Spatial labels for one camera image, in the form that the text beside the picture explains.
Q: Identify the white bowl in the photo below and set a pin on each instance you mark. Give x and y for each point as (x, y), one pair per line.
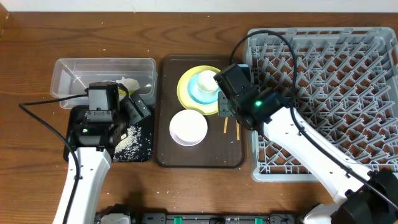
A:
(188, 128)

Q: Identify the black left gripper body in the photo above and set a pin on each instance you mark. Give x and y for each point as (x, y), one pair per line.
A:
(120, 122)

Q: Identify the white paper cup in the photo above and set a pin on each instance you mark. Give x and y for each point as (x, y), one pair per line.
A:
(206, 81)

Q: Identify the clear plastic waste bin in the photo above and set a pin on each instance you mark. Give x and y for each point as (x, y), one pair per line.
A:
(72, 76)

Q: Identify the grey dishwasher rack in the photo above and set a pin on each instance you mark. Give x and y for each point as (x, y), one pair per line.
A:
(344, 80)

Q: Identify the spilled rice grains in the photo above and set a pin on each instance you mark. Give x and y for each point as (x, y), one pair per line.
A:
(136, 145)

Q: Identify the light blue small plate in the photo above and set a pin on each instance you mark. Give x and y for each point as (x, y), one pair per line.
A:
(199, 96)

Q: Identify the black rectangular tray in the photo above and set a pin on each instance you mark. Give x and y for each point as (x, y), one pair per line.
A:
(78, 114)

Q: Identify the dark brown serving tray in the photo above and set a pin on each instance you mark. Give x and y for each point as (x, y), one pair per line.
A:
(217, 150)

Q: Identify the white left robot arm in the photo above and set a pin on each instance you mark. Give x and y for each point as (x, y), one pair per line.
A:
(91, 148)

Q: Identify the white tissue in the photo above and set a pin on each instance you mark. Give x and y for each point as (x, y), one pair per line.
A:
(129, 83)

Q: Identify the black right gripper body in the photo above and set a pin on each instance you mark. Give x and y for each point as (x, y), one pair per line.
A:
(233, 109)

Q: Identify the yellow plate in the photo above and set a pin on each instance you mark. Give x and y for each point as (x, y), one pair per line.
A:
(184, 97)

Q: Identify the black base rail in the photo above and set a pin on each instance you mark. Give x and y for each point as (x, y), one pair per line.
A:
(121, 213)

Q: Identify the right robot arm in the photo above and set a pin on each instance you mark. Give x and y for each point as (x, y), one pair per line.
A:
(359, 194)

